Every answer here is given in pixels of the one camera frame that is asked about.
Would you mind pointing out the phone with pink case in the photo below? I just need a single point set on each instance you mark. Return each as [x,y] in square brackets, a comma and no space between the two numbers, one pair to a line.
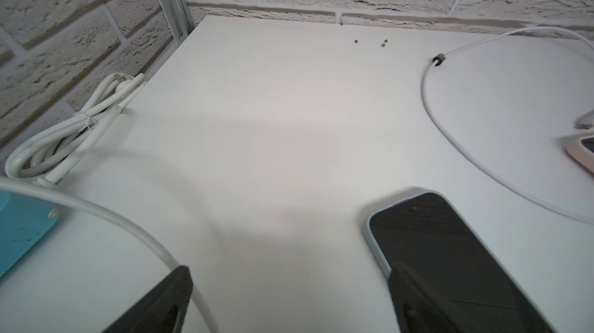
[581,150]

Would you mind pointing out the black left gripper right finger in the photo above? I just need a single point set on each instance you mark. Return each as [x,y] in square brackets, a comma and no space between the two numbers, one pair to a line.
[418,306]

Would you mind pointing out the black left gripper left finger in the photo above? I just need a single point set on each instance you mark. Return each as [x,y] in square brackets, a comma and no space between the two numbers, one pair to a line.
[163,309]

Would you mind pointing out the teal power strip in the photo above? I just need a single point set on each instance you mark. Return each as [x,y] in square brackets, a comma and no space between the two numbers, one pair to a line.
[24,221]

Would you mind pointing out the phone with light green case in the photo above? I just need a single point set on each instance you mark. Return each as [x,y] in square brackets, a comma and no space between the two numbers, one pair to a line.
[423,230]

